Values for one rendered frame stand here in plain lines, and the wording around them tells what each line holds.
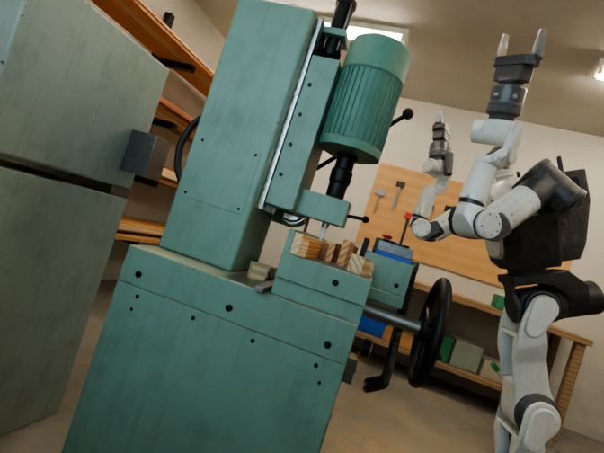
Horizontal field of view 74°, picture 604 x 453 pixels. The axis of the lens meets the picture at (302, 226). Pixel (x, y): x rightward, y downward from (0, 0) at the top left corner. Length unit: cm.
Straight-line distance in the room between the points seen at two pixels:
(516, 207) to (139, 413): 108
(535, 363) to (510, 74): 91
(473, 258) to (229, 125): 353
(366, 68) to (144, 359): 90
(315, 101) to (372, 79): 15
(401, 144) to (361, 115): 346
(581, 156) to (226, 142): 403
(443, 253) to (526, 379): 285
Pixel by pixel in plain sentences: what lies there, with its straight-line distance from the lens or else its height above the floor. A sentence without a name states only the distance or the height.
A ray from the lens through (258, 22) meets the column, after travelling 120.
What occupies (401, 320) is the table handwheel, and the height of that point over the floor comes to 82.
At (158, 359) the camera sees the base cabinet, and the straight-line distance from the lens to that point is 103.
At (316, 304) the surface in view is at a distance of 91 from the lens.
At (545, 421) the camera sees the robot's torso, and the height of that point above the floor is 62.
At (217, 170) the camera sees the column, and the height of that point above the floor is 104.
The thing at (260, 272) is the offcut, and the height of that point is 82.
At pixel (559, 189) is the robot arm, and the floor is 129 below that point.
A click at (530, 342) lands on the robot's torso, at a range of 153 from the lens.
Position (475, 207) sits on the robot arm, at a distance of 115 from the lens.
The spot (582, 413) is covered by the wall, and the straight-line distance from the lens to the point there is 474.
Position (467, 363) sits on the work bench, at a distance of 398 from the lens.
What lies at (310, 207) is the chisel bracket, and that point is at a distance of 108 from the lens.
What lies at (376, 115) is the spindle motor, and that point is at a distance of 109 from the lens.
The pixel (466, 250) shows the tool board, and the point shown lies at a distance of 434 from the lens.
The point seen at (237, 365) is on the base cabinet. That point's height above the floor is 63.
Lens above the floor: 95
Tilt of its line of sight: 1 degrees up
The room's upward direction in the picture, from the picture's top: 18 degrees clockwise
